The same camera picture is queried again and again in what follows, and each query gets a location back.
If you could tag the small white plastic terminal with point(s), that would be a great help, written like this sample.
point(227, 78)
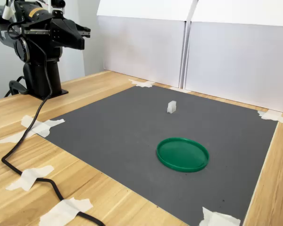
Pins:
point(171, 107)

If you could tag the round green lid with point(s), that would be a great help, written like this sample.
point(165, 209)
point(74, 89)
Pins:
point(181, 155)

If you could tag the white partition panel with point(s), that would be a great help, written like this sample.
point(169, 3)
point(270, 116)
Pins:
point(143, 47)
point(238, 58)

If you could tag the white masking tape piece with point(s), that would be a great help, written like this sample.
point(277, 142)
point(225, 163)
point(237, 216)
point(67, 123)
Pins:
point(41, 128)
point(141, 83)
point(29, 179)
point(271, 116)
point(217, 219)
point(61, 212)

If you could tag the dark grey mat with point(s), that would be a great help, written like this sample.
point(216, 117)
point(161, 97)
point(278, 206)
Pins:
point(132, 141)

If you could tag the small gripper camera module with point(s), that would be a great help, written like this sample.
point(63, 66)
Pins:
point(59, 3)

